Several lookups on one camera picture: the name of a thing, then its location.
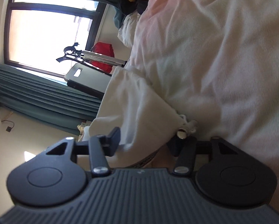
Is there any pile of clothes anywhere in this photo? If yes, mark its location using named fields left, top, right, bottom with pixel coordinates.
left=114, top=0, right=149, bottom=48

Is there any teal curtain near desk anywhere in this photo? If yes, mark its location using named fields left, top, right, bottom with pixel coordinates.
left=0, top=64, right=101, bottom=135

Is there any red bag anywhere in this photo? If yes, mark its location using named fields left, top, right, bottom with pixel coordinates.
left=89, top=41, right=115, bottom=74

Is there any pink white bed duvet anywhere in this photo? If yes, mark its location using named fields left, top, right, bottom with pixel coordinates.
left=126, top=0, right=279, bottom=192

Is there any dark framed window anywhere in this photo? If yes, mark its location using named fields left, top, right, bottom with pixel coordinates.
left=4, top=0, right=106, bottom=77

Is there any folding trolley metal frame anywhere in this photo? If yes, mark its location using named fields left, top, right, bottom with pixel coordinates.
left=56, top=43, right=127, bottom=67

